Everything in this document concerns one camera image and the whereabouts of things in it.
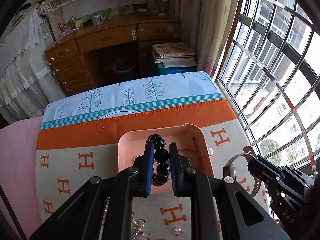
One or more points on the white drawer safety latch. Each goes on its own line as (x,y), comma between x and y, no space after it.
(134,35)

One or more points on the pink plastic tray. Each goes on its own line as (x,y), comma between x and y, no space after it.
(135,150)

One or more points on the blue storage box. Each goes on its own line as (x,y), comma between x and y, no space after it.
(175,69)

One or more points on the wooden bookshelf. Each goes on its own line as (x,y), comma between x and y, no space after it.
(56,27)

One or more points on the metal window grille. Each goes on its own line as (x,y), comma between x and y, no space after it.
(260,62)

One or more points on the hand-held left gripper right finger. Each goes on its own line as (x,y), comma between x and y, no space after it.
(175,167)

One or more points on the blue tree-print bedsheet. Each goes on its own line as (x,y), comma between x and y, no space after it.
(112,92)

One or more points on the white lace cloth cover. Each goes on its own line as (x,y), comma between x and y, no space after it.
(22,62)

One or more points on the dark waste bin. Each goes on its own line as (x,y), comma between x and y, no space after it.
(122,68)

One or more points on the white mug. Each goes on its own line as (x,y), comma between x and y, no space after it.
(97,20)

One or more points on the green pen holder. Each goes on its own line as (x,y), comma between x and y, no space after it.
(72,22)

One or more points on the gold pin brooch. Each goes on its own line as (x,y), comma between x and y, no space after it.
(137,226)

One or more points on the orange and cream patterned blanket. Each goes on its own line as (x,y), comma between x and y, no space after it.
(75,140)

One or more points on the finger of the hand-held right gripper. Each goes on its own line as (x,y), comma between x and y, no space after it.
(262,172)
(272,165)

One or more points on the wooden desk with drawers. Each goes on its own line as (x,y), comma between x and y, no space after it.
(105,38)

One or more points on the pink bedsheet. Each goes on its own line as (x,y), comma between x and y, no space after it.
(17,155)

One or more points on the pale floral curtain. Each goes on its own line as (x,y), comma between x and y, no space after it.
(205,25)

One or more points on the clear storage jars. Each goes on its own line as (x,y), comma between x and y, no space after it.
(157,6)

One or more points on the yellow toy car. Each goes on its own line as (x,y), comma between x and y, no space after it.
(79,24)

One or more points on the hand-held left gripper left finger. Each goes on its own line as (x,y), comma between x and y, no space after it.
(150,167)

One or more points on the stack of books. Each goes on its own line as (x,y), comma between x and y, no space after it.
(172,50)

